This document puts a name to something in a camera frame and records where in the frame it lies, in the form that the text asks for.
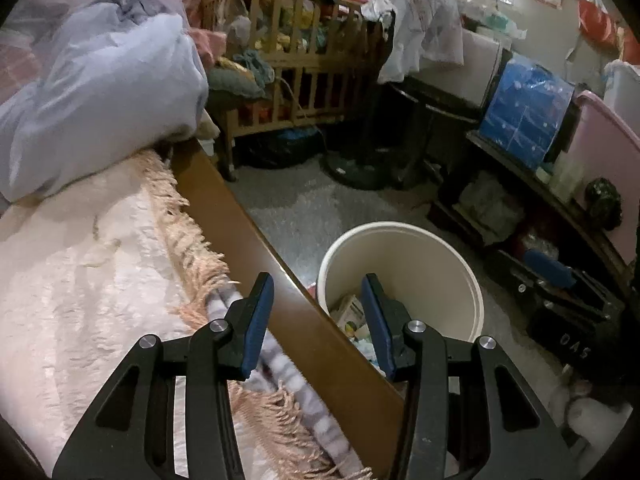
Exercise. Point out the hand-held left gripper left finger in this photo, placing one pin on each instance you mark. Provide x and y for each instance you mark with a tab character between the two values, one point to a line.
257	330

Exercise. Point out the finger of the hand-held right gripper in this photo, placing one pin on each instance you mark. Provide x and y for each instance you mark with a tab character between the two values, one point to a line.
547	267

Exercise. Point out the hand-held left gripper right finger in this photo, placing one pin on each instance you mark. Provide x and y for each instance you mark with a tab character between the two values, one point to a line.
377	330

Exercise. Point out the white plastic bucket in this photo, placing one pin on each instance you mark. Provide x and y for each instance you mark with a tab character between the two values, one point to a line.
400	255

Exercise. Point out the grey patterned bed sheet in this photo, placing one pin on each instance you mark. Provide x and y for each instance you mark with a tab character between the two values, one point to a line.
295	375

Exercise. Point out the white crumpled cloth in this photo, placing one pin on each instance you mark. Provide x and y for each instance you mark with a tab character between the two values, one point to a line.
585	410

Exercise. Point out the dark low cabinet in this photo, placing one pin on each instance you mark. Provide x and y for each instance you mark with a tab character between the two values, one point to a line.
550	195

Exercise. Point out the camouflage pouch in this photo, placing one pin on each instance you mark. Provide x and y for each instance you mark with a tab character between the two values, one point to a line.
602	205

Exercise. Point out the grey green bag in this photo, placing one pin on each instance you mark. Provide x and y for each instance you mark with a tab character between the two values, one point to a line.
490	205

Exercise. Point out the pink plastic tub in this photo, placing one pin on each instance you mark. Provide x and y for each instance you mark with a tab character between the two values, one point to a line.
600	150

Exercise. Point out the black stand fan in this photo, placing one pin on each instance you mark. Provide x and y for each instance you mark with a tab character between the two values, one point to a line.
355	172

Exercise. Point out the blue plastic pack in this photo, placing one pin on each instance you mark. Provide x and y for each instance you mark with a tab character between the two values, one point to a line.
525	105

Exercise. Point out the black bag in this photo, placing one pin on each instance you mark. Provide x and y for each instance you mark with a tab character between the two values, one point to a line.
280	147

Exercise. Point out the pink quilted bedspread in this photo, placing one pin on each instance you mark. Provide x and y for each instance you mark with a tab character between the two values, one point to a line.
75	285

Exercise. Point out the white storage bin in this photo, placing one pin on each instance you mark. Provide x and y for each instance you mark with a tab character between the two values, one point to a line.
625	90

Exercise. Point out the black table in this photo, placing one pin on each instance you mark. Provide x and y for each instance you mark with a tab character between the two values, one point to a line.
435	100

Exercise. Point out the white box appliance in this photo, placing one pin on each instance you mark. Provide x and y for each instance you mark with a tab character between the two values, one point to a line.
480	70

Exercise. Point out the grey green cloth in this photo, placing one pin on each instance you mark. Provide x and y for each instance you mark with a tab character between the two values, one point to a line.
230	82

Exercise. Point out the red hanging decoration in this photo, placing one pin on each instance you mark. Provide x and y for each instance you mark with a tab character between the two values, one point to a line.
595	20

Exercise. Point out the wooden crib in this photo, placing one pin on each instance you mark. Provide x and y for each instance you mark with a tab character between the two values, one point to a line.
300	80

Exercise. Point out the white plastic bag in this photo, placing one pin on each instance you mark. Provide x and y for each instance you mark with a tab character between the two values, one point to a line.
425	25

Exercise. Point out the grey blue duvet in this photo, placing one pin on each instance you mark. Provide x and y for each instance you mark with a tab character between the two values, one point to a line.
100	85

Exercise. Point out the wooden bed frame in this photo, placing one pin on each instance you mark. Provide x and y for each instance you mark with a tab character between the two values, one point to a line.
280	270

